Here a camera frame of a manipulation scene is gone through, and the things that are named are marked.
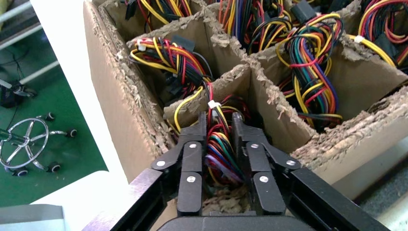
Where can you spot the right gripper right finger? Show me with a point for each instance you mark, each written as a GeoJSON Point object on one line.
{"type": "Point", "coordinates": [267, 185]}

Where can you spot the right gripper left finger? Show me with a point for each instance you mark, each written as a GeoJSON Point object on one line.
{"type": "Point", "coordinates": [189, 178]}

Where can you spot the cardboard box with dividers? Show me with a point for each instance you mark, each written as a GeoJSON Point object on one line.
{"type": "Point", "coordinates": [127, 127]}

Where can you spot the chrome chair base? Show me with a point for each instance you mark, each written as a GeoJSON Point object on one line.
{"type": "Point", "coordinates": [22, 142]}

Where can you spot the white metal bar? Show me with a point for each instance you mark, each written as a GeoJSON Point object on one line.
{"type": "Point", "coordinates": [39, 71]}
{"type": "Point", "coordinates": [16, 11]}
{"type": "Point", "coordinates": [22, 35]}

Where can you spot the black floor object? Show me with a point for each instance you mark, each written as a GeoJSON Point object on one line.
{"type": "Point", "coordinates": [12, 95]}

